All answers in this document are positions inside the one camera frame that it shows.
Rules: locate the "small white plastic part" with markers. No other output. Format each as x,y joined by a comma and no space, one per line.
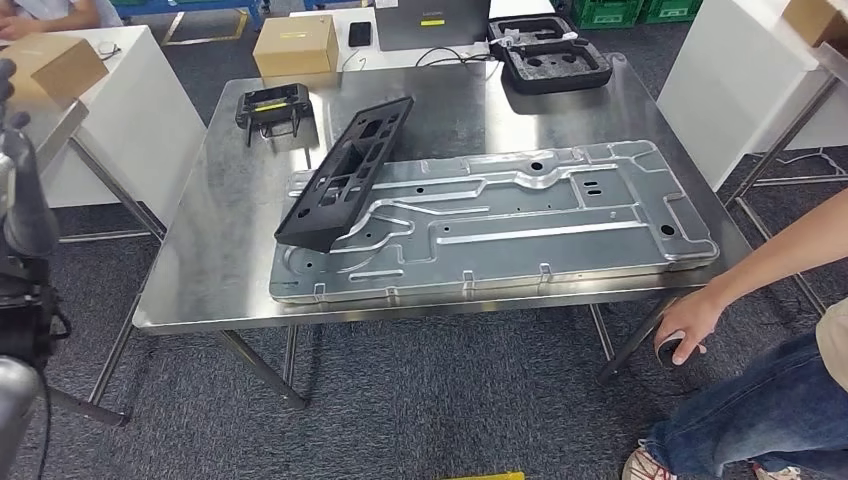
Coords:
503,41

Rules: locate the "white table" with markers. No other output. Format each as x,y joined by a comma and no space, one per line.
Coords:
364,60
722,86
146,132

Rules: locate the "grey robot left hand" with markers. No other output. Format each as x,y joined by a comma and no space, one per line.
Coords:
26,199

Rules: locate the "brown cardboard box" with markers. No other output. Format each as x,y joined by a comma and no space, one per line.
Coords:
53,66
295,46
815,20

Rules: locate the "person's right hand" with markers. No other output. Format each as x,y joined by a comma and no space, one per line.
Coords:
692,318

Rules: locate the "dark grey laptop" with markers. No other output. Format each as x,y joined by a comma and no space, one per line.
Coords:
430,26

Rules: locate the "black foam case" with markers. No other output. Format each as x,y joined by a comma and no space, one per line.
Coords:
556,73

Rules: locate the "round black handheld device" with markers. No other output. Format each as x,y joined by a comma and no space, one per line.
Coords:
666,356

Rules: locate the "person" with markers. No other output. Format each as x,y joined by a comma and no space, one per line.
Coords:
66,13
762,411

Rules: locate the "black plastic panel part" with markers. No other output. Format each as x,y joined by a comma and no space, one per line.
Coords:
344,172

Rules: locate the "grey stamped metal panel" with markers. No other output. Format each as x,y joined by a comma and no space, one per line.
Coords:
530,258

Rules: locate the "eyeglasses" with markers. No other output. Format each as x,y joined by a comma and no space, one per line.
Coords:
109,50

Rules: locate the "black smartphone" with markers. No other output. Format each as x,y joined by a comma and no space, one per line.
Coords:
360,34

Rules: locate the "person's right forearm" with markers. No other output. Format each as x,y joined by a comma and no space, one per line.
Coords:
782,252

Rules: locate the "black remote controller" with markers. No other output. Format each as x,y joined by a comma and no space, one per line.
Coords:
275,106

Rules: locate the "steel workbench table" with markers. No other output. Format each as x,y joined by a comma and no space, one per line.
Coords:
218,265

